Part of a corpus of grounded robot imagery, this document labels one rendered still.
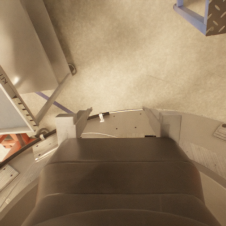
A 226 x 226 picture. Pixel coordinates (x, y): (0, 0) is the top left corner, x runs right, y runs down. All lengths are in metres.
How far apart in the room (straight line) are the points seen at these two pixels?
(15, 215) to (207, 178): 0.64
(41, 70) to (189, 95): 1.10
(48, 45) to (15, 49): 0.20
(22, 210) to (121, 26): 1.09
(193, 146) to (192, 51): 0.75
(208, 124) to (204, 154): 0.17
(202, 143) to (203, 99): 0.82
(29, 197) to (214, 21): 0.83
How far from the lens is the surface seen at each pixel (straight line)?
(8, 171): 0.88
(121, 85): 1.33
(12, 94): 0.75
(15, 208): 0.71
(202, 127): 0.78
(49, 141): 0.88
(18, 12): 1.04
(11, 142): 1.93
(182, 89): 1.39
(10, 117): 0.88
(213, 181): 0.58
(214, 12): 0.60
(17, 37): 1.09
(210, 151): 0.69
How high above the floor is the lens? 1.16
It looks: 50 degrees down
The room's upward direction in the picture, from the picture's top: 169 degrees counter-clockwise
